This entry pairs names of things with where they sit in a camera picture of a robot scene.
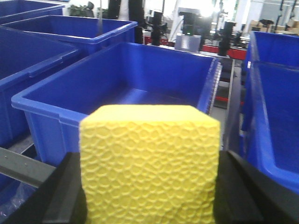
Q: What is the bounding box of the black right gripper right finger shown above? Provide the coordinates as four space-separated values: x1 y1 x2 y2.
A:
213 151 299 224

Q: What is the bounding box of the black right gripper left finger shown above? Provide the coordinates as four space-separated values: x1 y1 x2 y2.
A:
3 153 87 224

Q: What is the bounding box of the yellow foam block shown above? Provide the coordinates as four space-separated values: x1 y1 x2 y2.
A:
79 105 221 224

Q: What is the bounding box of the blue bin right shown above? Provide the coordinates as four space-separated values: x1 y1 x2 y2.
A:
240 31 299 193

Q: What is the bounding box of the blue target bin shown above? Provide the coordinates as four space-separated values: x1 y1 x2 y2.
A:
11 42 221 166

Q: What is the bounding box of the blue bin left near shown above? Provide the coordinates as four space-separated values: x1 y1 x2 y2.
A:
0 26 81 148

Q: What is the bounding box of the blue bin left far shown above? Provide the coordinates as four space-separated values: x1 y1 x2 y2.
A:
3 15 137 56

